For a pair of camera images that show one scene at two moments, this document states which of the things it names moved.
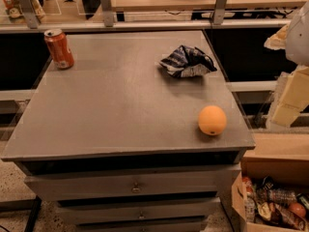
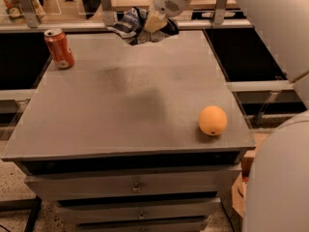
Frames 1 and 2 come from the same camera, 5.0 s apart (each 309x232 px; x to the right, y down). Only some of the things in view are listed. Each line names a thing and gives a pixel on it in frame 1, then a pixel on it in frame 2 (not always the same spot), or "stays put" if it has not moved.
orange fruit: x=211 y=120 stays put
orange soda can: x=60 y=49 stays put
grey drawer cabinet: x=117 y=140 stays put
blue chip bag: x=187 y=62 -> x=130 y=25
